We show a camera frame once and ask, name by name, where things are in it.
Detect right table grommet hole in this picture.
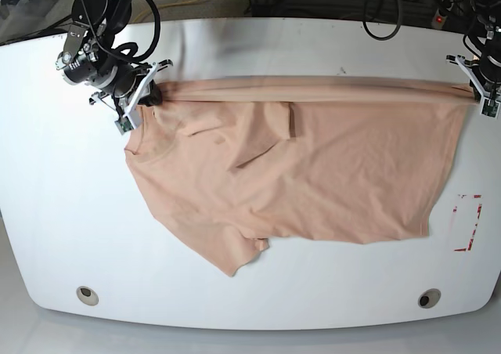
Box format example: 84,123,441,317
417,288,442,309

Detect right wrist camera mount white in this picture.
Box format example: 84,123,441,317
88,58,174,135

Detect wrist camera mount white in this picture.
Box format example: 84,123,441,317
88,58,174,135
446,55,500,119

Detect red tape marking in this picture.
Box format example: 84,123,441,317
449,194,483,253

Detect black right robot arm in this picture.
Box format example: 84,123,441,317
56,0,161,110

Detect left table grommet hole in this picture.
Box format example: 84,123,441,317
76,287,99,306

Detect yellow cable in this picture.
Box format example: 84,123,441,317
135,0,208,24

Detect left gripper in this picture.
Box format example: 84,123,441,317
471,52,500,96

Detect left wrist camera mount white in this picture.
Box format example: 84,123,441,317
446,55,500,119

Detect peach T-shirt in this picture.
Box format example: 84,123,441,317
124,78,474,276

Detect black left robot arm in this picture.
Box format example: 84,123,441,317
468,0,500,95

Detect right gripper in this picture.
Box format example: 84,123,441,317
56,44,163,107

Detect table grommet hole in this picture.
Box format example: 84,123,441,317
76,287,99,306
417,288,442,309

